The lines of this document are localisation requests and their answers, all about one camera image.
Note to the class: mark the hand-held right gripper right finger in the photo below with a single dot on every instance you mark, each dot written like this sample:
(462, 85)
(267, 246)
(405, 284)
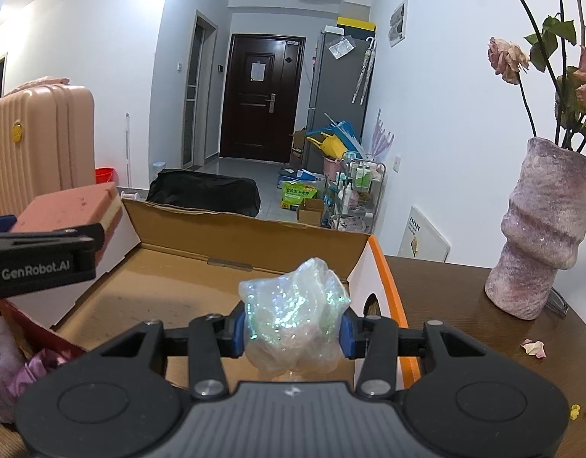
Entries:
(348, 338)

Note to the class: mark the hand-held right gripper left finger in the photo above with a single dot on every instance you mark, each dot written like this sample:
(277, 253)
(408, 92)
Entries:
(239, 334)

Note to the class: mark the iridescent plastic wrap ball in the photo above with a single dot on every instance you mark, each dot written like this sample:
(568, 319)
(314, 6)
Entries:
(293, 310)

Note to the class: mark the pink sponge block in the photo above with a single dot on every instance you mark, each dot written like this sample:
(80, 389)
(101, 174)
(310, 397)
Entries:
(69, 205)

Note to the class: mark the orange and white shoe box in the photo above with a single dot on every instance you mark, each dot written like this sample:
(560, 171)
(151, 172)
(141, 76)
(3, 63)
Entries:
(178, 296)

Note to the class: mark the fluffy lilac headband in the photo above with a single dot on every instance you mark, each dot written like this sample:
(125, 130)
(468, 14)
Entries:
(2, 377)

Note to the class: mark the pink ribbed suitcase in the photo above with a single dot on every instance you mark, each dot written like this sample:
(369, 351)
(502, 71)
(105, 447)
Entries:
(35, 143)

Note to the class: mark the red plastic basin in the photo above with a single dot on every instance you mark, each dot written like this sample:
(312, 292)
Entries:
(105, 175)

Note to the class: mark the white leaning panel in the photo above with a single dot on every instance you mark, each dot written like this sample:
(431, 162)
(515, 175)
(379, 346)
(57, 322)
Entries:
(424, 236)

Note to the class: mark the small open cardboard box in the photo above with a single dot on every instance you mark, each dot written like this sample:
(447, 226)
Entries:
(310, 212)

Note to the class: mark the black duffel bag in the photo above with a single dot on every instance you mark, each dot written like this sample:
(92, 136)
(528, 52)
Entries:
(202, 193)

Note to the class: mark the white mop pole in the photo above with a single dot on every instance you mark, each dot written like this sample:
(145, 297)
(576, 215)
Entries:
(127, 152)

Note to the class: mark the green printed bag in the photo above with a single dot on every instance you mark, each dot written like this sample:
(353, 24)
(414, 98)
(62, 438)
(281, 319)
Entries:
(298, 195)

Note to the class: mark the pink plastic bucket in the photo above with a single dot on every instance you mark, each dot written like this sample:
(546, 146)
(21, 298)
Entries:
(332, 167)

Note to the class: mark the fallen pink petal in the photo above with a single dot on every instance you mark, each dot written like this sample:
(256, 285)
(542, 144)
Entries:
(534, 347)

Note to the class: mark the yellow plastic stool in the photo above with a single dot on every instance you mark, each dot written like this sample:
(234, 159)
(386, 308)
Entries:
(326, 145)

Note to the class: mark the tall brown cardboard box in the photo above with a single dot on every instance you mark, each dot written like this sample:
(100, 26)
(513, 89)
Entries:
(297, 145)

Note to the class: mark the black eyeglasses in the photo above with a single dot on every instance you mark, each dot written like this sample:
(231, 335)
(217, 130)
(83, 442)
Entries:
(557, 303)

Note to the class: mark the dark brown entrance door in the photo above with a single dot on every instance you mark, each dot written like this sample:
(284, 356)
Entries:
(245, 119)

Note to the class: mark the pink textured vase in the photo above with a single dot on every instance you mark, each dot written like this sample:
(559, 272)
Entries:
(536, 229)

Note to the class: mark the grey framed side door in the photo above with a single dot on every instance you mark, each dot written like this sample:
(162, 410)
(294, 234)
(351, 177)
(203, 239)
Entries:
(197, 95)

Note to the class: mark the scattered yellow flower bits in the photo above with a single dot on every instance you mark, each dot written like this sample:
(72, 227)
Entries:
(576, 411)

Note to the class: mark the grey refrigerator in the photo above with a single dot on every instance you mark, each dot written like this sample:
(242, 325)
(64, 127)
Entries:
(331, 95)

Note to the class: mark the folded white umbrella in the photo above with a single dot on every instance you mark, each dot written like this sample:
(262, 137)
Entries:
(370, 67)
(360, 76)

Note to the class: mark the white paper note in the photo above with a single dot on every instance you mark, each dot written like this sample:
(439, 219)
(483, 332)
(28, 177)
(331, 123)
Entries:
(257, 71)

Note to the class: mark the clear plastic bag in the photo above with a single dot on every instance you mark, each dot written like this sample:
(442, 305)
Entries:
(340, 47)

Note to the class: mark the yellow and black box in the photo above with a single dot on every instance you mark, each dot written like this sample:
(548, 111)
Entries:
(357, 26)

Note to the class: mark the bunch of dried roses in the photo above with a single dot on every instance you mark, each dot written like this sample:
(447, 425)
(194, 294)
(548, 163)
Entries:
(507, 57)

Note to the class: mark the purple wall decoration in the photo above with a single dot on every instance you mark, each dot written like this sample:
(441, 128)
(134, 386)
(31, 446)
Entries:
(383, 136)

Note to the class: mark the white wall fuse panel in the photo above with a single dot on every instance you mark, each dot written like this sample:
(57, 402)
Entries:
(398, 21)

